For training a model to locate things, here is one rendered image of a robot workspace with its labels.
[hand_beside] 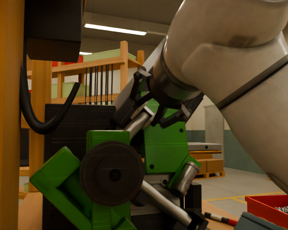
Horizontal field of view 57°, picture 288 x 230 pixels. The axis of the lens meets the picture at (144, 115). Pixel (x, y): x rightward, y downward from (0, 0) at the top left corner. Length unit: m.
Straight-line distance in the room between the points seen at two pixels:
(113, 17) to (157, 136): 7.84
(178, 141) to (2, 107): 0.43
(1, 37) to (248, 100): 0.32
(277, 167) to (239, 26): 0.15
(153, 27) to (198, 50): 8.47
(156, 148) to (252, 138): 0.38
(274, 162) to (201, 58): 0.13
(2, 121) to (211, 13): 0.28
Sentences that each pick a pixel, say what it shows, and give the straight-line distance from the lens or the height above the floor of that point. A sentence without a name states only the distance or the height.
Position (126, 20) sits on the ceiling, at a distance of 8.51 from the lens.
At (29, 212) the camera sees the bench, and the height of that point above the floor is 0.88.
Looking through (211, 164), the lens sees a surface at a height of 0.34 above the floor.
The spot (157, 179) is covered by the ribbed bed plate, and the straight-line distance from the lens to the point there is 0.66.
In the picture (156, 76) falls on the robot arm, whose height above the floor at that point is 1.25.
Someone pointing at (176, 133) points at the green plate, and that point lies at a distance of 0.68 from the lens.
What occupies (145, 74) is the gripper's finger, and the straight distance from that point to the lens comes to 0.50.
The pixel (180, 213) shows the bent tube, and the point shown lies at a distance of 0.62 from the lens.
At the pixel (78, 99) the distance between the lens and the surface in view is 3.64.
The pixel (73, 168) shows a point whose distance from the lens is 0.34.
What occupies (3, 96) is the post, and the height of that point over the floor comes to 1.21.
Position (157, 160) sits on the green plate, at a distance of 0.65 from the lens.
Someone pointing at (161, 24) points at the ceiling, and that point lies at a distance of 8.91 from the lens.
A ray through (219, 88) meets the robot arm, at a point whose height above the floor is 1.22.
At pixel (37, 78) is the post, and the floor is 1.43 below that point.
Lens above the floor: 1.17
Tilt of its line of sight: 4 degrees up
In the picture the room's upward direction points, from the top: straight up
